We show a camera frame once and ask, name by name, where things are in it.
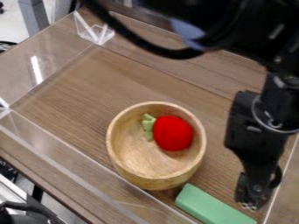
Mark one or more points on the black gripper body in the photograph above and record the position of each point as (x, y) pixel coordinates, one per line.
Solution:
(255, 135)

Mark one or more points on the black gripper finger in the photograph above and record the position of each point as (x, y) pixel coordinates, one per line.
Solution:
(253, 192)
(275, 177)

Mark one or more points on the green rectangular block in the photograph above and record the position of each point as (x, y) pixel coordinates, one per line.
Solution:
(208, 209)

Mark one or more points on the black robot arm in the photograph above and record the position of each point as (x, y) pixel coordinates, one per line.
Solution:
(258, 29)

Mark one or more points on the brown wooden bowl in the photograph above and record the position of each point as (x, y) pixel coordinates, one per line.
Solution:
(139, 160)

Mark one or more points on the small light green stick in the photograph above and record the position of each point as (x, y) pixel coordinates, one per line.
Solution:
(148, 123)

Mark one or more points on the red plush ball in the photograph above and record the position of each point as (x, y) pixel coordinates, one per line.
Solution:
(172, 133)

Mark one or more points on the grey table leg post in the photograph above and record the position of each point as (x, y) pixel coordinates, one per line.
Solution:
(34, 15)

